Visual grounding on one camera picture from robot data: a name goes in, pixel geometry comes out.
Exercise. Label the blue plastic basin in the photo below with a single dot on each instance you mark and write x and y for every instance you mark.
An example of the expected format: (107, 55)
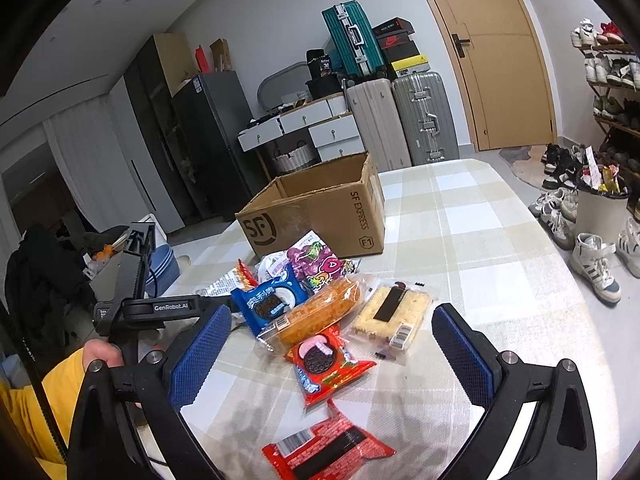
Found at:
(165, 267)

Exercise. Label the purple candy packet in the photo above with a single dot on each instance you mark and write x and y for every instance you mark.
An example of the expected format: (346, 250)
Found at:
(320, 262)

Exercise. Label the yellow cake packet dark strip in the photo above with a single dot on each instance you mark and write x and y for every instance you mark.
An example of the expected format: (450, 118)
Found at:
(390, 317)

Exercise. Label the person's left hand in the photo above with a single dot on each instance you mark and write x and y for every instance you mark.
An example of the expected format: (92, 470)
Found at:
(102, 352)

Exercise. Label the woven laundry basket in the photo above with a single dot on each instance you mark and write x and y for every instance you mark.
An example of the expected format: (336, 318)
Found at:
(295, 157)

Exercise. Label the teal suitcase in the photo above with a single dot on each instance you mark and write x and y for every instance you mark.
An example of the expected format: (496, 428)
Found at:
(350, 40)

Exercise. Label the beige round doormat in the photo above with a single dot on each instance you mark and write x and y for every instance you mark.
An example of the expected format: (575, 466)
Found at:
(530, 177)

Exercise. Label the white curtain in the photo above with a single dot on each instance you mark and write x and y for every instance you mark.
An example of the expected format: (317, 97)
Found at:
(85, 160)

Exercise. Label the pile of sneakers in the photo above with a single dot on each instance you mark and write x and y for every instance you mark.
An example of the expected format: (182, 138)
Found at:
(595, 265)

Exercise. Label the beige suitcase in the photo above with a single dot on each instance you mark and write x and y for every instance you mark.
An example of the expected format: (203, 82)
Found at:
(377, 125)

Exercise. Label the red orange snack packet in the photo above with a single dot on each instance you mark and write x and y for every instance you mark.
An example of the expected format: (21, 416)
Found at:
(246, 276)

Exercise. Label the black jacket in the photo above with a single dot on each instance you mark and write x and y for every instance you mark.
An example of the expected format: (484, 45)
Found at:
(45, 285)

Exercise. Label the black gift bag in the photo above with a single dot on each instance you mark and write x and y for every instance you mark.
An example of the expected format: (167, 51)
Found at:
(317, 62)

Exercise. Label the yellow black shoe box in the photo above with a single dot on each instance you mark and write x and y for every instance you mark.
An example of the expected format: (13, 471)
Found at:
(410, 66)

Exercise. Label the white trash bin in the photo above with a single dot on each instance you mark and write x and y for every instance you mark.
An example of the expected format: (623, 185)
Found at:
(600, 215)

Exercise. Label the person's left forearm yellow sleeve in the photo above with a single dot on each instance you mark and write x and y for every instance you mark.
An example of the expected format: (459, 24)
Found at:
(30, 410)

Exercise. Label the red cookie packet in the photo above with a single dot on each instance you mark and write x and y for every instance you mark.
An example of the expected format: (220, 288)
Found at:
(320, 365)

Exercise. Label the black shoe box red label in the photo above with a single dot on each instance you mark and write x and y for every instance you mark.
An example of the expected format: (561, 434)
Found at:
(392, 25)

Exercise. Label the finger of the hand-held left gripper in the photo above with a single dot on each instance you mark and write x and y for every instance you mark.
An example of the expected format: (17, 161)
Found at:
(137, 260)

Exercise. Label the silver foil snack packet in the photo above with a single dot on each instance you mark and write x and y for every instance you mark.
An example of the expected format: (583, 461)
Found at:
(220, 285)

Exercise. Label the white desk with drawers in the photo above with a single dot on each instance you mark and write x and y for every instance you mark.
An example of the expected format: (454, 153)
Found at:
(320, 120)

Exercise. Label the brown cardboard box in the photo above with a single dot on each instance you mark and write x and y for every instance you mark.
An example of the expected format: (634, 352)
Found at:
(310, 210)

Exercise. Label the grey cloud-shaped doormat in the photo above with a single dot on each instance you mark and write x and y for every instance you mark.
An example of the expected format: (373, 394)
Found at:
(512, 156)

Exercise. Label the red chocolate wafer packet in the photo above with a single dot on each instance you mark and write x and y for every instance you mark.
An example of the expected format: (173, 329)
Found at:
(330, 447)

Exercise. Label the dark grey refrigerator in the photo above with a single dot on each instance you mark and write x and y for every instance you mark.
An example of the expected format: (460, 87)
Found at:
(210, 145)

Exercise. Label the grey suitcase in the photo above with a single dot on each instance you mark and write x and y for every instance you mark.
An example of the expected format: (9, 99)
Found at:
(425, 115)

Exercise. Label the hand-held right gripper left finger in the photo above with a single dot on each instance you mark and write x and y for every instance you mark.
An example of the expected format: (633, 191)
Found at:
(197, 355)

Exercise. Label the wooden door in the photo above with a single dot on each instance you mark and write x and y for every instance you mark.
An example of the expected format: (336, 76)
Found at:
(495, 75)

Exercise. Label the red bag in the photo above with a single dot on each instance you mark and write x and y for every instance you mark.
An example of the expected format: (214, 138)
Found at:
(202, 60)

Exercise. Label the white snack packet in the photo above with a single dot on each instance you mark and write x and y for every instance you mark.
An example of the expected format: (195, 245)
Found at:
(274, 264)

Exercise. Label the dark wardrobe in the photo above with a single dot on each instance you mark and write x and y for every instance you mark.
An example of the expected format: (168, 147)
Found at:
(150, 125)

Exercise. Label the blue cookie packet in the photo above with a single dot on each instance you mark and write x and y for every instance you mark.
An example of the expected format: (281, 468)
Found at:
(267, 302)

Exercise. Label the rows of shelved shoes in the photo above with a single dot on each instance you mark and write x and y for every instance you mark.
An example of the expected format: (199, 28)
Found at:
(615, 70)

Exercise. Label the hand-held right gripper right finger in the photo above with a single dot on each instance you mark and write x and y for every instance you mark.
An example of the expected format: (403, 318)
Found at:
(462, 355)

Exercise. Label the flat cardboard sheet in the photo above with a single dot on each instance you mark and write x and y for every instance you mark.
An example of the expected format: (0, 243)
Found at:
(172, 62)

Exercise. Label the plain black shoe box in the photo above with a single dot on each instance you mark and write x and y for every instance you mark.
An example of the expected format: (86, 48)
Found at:
(400, 52)

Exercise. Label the bunch of snack wrappers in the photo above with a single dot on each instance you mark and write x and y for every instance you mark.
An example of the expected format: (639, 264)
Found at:
(605, 175)

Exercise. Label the black storage box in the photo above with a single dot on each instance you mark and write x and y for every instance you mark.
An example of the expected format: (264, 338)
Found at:
(324, 87)

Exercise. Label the grey oval panel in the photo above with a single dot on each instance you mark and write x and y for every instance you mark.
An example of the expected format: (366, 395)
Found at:
(282, 85)

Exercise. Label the golden bread packet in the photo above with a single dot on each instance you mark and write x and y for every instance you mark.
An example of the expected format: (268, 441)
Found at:
(315, 312)

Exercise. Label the wooden shoe rack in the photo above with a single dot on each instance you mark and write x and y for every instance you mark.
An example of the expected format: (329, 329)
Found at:
(612, 50)

